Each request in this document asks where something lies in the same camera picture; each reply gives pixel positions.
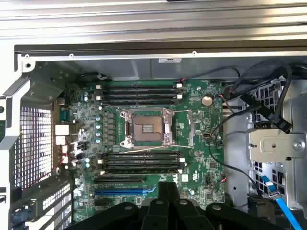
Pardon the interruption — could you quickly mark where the blue expansion slot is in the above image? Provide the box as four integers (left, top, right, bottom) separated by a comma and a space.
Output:
94, 186, 157, 196

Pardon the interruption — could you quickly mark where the long black expansion slot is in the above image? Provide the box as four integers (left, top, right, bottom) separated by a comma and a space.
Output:
94, 176, 146, 184

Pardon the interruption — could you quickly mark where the green motherboard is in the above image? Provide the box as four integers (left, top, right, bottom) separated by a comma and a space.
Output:
64, 80, 226, 223

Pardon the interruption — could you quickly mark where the CPU socket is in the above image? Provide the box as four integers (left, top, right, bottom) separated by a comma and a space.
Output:
119, 107, 176, 147

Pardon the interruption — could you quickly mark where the silver disk bay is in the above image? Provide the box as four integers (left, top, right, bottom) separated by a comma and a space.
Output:
247, 79, 307, 213

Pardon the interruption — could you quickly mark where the round coin cell battery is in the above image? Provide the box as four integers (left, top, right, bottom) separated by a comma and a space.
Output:
201, 95, 214, 107

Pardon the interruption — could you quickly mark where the white sticker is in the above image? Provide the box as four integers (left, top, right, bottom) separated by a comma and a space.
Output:
158, 57, 182, 64

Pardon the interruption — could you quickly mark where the grey metal PC case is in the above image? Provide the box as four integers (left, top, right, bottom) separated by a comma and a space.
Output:
0, 40, 307, 230

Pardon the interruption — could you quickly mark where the curved black wire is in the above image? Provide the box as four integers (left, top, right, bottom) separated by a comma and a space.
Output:
208, 112, 254, 186

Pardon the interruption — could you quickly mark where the blue flat data wire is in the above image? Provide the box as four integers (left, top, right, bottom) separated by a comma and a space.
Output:
260, 175, 303, 230

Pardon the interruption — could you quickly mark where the thick black wire bundle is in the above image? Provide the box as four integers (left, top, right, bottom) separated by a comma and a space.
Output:
224, 59, 294, 135

